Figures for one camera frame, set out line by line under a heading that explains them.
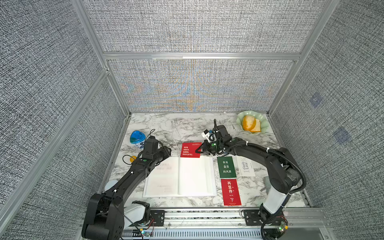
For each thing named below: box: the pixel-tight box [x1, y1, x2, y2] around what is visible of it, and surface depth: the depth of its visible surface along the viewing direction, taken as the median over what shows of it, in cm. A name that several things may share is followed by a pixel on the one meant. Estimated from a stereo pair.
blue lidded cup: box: [129, 130, 146, 149], surface depth 96 cm
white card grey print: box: [236, 155, 256, 177], surface depth 92 cm
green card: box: [217, 156, 237, 178], surface depth 93 cm
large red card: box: [221, 179, 242, 206], surface depth 83 cm
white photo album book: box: [142, 155, 218, 198], surface depth 87 cm
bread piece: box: [242, 115, 262, 133], surface depth 107 cm
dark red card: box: [180, 142, 202, 158], surface depth 90 cm
